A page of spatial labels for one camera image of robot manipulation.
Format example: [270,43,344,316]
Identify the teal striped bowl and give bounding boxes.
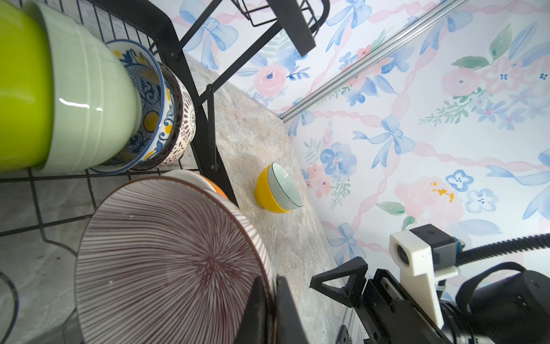
[267,163,303,211]

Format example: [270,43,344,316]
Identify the white maroon patterned bowl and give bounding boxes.
[133,63,196,171]

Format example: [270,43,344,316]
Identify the orange white bowl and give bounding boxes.
[161,170,229,200]

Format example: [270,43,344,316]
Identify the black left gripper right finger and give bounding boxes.
[275,275,309,344]

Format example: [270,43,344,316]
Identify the pink striped bowl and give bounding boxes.
[74,176,275,343]

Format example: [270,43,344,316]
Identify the black wire dish rack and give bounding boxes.
[0,0,331,344]

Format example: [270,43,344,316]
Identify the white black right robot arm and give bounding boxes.
[310,257,549,343]

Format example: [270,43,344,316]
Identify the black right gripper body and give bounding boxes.
[335,268,451,343]

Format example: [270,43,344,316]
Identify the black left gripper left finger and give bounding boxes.
[233,277,268,344]

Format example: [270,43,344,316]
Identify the blue yellow patterned bowl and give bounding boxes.
[92,40,175,175]

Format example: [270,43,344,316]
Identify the lime green bowl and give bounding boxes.
[1,1,54,172]

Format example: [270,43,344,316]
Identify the aluminium corner post right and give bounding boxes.
[279,0,469,123]

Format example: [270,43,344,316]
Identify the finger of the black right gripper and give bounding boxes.
[309,257,368,308]

